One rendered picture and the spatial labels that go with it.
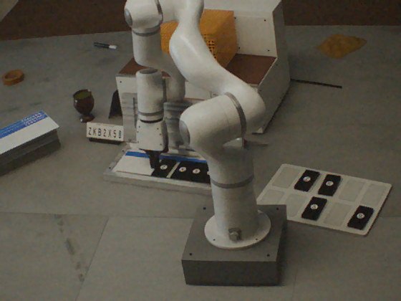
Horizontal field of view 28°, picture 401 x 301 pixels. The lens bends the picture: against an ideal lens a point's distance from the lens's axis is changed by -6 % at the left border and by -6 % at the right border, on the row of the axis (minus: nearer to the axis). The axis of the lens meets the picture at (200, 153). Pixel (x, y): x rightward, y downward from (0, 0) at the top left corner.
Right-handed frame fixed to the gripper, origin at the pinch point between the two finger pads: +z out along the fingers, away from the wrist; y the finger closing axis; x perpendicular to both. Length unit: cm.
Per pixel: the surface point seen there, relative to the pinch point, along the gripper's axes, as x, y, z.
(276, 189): -0.7, 42.6, 3.9
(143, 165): 0.9, -4.8, 2.5
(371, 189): 5, 74, 3
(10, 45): 84, -121, -13
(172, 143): 10.2, 2.2, -2.8
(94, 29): 103, -82, -17
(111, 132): 15.1, -24.7, -2.2
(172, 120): 11.5, 2.1, -10.5
